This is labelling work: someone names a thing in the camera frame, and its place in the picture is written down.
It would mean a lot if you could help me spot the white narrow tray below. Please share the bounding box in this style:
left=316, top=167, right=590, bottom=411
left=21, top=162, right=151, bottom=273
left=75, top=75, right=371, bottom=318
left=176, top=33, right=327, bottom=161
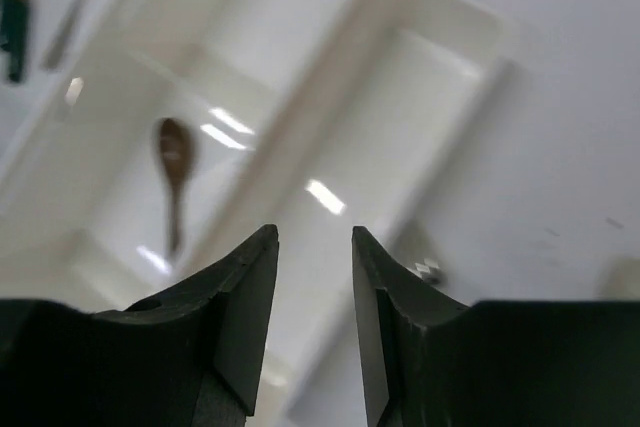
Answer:
left=249, top=0, right=512, bottom=426

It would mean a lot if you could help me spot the large silver fork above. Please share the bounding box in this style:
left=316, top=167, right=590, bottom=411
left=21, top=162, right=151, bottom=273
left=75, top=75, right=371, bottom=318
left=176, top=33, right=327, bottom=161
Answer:
left=398, top=224, right=446, bottom=285

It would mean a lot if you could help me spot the white divided utensil tray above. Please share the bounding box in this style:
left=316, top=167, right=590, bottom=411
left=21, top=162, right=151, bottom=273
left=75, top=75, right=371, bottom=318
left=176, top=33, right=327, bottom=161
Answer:
left=1, top=0, right=349, bottom=282

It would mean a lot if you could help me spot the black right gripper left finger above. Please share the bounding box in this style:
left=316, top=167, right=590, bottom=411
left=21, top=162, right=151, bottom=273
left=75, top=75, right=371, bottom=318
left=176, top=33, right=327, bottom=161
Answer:
left=94, top=224, right=279, bottom=426

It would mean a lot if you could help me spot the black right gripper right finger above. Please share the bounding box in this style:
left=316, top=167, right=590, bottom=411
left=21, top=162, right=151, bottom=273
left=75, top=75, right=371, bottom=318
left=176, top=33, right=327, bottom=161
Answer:
left=351, top=226, right=467, bottom=426

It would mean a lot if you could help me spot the green handled utensil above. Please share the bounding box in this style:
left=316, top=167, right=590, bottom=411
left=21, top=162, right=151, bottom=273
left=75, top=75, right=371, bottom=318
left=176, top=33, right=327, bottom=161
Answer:
left=1, top=0, right=30, bottom=84

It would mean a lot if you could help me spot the white plastic spoon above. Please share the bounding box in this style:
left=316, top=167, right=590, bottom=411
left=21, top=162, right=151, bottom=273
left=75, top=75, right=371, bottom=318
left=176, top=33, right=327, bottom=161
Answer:
left=597, top=257, right=640, bottom=301

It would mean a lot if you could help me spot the dark wooden spoon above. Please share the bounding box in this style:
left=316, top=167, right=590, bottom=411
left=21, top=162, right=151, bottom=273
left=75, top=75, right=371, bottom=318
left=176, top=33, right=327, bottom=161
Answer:
left=154, top=117, right=198, bottom=259

